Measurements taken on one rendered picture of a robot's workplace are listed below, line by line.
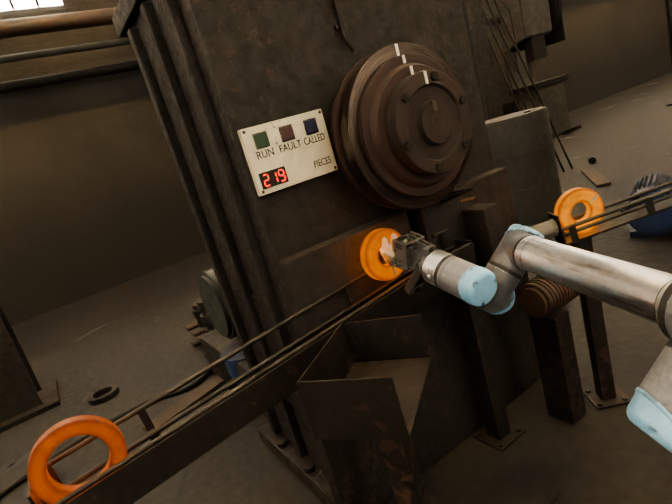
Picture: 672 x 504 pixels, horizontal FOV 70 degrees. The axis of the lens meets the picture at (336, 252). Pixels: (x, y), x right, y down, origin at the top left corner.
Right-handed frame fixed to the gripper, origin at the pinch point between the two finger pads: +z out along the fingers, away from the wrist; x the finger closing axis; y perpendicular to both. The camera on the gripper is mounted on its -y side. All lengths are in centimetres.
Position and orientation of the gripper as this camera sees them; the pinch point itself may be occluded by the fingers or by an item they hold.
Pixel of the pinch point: (382, 248)
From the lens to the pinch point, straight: 141.1
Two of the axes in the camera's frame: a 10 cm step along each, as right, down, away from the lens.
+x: -8.1, 3.5, -4.7
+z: -5.8, -3.2, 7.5
